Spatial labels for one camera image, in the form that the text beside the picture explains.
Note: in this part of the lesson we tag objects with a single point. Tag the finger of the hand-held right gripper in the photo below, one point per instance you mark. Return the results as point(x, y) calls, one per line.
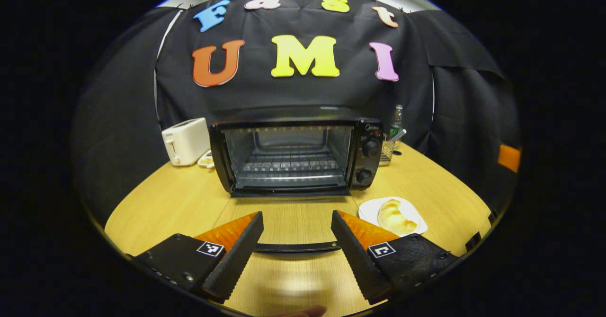
point(509, 158)

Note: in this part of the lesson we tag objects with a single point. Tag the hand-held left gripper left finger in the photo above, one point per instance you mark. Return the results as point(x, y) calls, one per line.
point(236, 265)

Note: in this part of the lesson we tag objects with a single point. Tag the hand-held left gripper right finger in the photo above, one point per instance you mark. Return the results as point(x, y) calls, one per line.
point(357, 260)

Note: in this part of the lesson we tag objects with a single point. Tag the golden croissant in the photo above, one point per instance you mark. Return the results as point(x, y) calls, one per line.
point(395, 217)

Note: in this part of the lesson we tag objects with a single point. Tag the black electric oven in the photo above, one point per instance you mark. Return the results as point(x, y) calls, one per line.
point(367, 165)

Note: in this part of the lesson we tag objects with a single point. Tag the white square plate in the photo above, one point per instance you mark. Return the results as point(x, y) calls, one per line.
point(369, 210)

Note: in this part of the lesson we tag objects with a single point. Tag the small white dish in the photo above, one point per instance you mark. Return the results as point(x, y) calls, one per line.
point(206, 160)

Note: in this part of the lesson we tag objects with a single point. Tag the white utensil in basket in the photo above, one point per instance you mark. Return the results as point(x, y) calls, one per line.
point(399, 135)

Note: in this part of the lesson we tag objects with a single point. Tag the clear plastic water bottle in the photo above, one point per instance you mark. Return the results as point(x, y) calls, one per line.
point(396, 120)

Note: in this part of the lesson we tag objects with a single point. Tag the white toaster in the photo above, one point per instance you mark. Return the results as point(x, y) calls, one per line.
point(187, 142)

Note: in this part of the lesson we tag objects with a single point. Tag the black backdrop cloth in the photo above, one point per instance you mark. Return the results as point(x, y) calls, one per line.
point(293, 94)

